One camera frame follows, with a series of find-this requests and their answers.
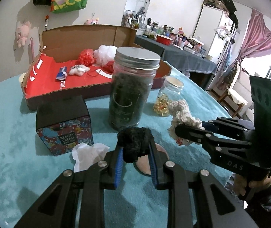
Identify cream knitted scrunchie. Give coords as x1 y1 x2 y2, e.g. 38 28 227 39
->
168 99 204 146

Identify white tissue cloth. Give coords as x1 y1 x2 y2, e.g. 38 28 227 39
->
72 143 110 172

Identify round tan powder puff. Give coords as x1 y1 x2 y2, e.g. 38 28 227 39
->
135 143 170 177

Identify black fluffy scrunchie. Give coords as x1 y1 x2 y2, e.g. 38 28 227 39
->
117 127 153 163

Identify white fluffy plush hair clip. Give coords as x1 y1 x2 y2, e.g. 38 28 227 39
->
69 64 90 76

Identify white mesh bath pouf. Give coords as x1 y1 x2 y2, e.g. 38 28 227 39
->
93 45 117 66

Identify red knobbly bath sponge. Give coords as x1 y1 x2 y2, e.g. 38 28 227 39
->
77 49 95 67

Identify person's hand holding gripper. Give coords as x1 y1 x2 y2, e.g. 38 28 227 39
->
233 174 271 197

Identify teal table cloth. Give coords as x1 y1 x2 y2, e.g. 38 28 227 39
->
0 61 234 228

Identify pink curtain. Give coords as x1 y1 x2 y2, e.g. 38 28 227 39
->
216 10 271 90

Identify small glass jar yellow beads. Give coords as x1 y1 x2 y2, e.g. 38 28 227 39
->
153 76 184 117

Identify table with grey cloth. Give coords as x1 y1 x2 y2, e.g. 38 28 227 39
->
135 36 217 89

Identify colourful beauty cream box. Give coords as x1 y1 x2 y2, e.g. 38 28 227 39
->
36 96 94 155

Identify white wardrobe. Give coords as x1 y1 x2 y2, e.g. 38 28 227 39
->
193 5 234 63

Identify suitcase on wardrobe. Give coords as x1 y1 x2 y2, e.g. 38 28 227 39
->
203 0 229 13

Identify dark glass jar metal lid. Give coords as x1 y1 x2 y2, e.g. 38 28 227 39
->
109 47 160 130

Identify red bowl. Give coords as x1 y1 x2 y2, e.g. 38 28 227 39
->
156 35 173 45

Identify cardboard box red lining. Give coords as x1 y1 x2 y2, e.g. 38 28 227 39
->
20 24 172 112

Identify pink plush behind box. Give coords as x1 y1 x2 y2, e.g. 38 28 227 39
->
84 18 99 25

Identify wall mirror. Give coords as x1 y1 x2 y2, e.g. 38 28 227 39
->
121 0 150 27

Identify pink plush on wall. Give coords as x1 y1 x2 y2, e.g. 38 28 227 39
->
15 21 31 48

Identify mop handle orange tip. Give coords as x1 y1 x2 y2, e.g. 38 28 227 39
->
44 15 49 31

